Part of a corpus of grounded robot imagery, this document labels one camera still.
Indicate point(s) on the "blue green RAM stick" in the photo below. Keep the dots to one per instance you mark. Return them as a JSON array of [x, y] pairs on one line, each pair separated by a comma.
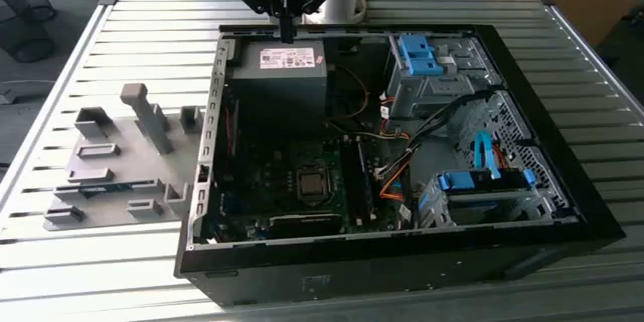
[[110, 187]]

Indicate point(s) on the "grey power supply unit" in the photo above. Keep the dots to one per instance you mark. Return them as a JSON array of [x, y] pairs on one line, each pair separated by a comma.
[[281, 73]]

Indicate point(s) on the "blue drive bay latch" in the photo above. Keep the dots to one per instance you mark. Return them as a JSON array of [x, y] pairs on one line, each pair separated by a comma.
[[414, 45]]

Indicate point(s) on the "metal drive cage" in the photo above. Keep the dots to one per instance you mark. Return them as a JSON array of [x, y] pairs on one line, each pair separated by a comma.
[[442, 88]]

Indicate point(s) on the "black mesh waste basket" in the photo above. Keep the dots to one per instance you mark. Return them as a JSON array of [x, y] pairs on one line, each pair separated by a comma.
[[29, 43]]

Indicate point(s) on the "white board power connector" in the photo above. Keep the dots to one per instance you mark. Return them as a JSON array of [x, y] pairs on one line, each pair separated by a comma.
[[380, 173]]

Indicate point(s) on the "silver CPU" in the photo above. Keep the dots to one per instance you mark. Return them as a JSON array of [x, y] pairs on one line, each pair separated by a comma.
[[312, 185]]

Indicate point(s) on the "green motherboard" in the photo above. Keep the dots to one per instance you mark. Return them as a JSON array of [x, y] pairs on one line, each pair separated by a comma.
[[261, 186]]

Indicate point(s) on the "grey parts rack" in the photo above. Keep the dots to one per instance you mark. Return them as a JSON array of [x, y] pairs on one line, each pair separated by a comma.
[[125, 171]]

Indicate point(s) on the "grey floor box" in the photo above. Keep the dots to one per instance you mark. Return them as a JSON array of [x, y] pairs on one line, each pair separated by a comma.
[[5, 96]]

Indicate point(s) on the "hard disk in blue carrier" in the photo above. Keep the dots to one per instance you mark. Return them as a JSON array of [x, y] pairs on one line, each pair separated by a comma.
[[457, 180]]

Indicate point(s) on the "black graphics card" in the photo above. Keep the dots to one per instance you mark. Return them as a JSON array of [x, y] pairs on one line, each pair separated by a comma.
[[306, 226]]

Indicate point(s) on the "metal disk bay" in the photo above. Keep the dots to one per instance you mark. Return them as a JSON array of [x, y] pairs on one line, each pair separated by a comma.
[[502, 205]]

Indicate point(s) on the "black PC case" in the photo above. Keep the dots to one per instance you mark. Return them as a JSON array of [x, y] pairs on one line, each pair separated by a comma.
[[352, 269]]

